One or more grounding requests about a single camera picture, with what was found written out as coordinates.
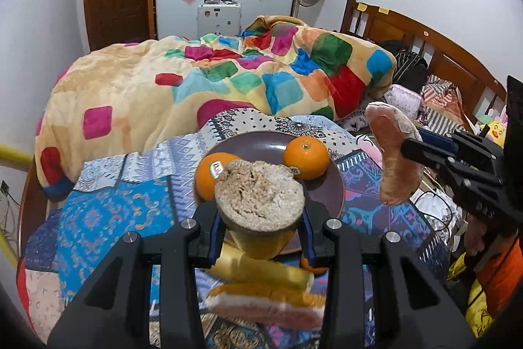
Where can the yellow bag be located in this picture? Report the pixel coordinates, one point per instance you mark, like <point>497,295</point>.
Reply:
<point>478,308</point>

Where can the person's right hand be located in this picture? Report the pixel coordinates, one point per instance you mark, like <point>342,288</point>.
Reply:
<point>476,236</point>

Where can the orange with sticker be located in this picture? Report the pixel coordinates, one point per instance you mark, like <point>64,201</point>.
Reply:
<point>204,179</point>

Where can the colourful checked blanket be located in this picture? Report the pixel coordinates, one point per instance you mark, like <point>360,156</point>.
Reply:
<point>163,87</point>

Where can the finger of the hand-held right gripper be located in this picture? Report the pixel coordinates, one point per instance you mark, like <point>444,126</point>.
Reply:
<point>425,153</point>
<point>435,139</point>

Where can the orange sleeved forearm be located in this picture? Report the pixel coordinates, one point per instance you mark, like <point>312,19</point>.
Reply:
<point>504,271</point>

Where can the wooden headboard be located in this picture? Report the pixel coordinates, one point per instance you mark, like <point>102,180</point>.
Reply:
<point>445,50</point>

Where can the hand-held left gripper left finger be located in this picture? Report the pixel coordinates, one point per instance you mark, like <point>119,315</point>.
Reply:
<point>213,251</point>

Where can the black bag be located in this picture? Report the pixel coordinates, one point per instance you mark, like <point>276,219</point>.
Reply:
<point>408,67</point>

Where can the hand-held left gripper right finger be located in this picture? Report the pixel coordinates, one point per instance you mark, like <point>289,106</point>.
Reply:
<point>309,249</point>

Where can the pink pillow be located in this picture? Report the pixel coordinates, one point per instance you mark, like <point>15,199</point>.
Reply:
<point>404,101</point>

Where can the yellow banana piece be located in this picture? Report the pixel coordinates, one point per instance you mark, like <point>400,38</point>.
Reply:
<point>261,271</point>

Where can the striped cloth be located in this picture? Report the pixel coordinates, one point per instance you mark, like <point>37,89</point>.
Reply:
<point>445,103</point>

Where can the plain orange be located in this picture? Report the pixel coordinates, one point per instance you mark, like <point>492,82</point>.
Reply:
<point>306,159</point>

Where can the yellow pipe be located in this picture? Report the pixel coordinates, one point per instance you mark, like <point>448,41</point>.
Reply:
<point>14,155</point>

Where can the white box appliance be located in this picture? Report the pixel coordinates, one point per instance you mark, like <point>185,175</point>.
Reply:
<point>218,20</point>

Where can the dark purple plate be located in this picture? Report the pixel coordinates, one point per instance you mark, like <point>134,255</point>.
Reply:
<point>255,146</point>

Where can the brown muffin cake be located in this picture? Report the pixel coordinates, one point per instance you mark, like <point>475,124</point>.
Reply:
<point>261,193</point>

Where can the yellow plush toy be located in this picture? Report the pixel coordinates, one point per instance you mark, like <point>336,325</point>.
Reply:
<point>494,130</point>

